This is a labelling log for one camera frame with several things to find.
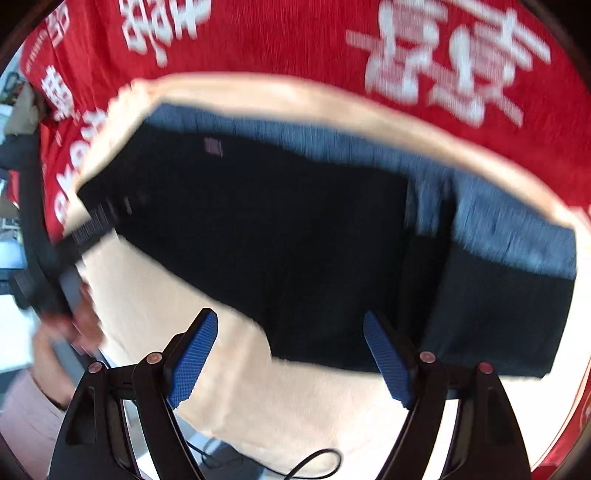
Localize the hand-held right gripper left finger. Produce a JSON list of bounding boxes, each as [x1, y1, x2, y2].
[[47, 308, 219, 480]]

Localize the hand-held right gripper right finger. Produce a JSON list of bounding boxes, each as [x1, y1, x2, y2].
[[363, 310, 532, 480]]

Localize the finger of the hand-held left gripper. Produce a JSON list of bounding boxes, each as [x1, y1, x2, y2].
[[50, 213, 119, 274]]

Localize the black pants with floral stripes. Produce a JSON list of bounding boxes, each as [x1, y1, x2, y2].
[[65, 104, 581, 380]]

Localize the person's left hand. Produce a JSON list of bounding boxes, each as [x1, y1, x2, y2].
[[33, 281, 106, 370]]

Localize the cream blanket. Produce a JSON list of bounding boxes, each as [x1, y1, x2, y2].
[[60, 71, 581, 479]]

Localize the red printed bedsheet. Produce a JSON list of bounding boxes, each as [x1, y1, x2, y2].
[[21, 0, 591, 472]]

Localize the black cable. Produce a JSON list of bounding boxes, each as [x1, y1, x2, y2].
[[185, 435, 344, 480]]

